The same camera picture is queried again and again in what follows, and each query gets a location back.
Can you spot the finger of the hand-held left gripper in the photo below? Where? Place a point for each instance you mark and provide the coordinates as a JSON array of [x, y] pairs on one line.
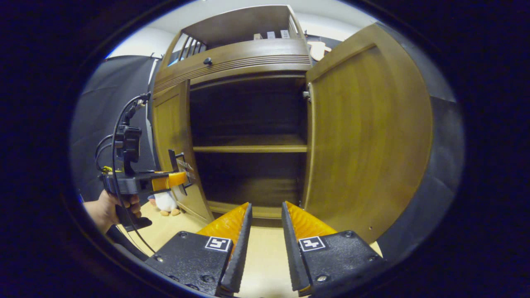
[[176, 179]]

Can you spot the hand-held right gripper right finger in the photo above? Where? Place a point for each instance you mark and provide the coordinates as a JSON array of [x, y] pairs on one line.
[[290, 252]]

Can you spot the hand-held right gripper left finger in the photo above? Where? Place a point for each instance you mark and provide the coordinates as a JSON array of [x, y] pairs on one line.
[[242, 252]]

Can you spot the wooden cabinet door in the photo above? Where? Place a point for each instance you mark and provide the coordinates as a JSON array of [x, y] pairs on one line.
[[372, 136], [169, 124]]

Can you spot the wooden double-door shoe cabinet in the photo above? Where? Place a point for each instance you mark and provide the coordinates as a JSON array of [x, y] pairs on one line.
[[248, 25]]

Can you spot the wooden inner cabinet shelf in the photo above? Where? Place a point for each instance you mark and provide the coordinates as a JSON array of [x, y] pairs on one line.
[[248, 148]]

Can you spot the penguin plush toy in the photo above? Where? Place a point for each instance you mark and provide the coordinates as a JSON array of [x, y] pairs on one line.
[[165, 203]]

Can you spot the black backdrop cloth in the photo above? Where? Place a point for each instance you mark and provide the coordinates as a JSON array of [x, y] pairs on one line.
[[107, 103]]

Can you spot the wooden drawer with black knob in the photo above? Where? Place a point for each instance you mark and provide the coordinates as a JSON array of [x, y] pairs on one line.
[[256, 56]]

